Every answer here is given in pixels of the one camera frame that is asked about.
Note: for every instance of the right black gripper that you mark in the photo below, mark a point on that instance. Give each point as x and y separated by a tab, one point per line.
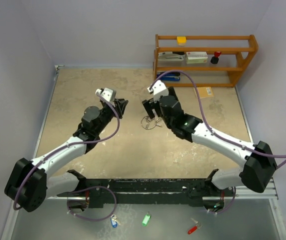
148	105

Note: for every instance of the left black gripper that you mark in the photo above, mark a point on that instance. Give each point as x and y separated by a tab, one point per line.
120	104

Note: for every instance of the large metal keyring with clips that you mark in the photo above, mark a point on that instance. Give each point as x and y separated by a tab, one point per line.
148	124

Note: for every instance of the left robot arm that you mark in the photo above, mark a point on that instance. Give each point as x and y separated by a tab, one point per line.
27	185

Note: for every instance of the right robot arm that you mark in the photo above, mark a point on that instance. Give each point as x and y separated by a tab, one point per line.
255	167

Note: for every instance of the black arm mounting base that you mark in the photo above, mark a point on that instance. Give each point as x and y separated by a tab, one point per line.
175	191

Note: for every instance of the blue stapler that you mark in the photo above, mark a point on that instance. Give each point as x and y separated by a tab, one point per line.
172	77

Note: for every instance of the grey stapler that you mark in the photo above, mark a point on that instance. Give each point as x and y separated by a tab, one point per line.
171	56

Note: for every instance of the brown envelope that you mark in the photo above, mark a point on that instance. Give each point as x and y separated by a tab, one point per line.
204	92

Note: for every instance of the white and red box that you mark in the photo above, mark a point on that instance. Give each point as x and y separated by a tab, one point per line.
196	57

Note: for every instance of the yellow box on shelf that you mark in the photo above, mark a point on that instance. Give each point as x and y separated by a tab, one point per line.
181	40

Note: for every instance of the wooden shelf rack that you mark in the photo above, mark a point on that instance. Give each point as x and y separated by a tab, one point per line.
227	54

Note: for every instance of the red and black stamp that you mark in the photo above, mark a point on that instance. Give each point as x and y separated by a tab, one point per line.
215	58

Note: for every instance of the green key tag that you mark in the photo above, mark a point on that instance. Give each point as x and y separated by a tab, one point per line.
146	219

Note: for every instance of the key with blue tag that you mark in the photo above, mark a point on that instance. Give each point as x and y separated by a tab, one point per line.
114	221

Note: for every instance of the key with red tag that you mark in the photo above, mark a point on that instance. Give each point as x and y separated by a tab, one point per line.
197	225

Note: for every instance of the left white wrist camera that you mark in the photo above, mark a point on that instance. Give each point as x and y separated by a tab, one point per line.
106	94

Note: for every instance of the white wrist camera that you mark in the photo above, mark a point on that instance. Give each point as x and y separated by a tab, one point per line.
106	94
158	89

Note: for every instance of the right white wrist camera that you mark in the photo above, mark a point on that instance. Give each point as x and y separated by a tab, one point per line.
158	89

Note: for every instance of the aluminium table frame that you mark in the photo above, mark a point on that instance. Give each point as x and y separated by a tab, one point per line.
136	153

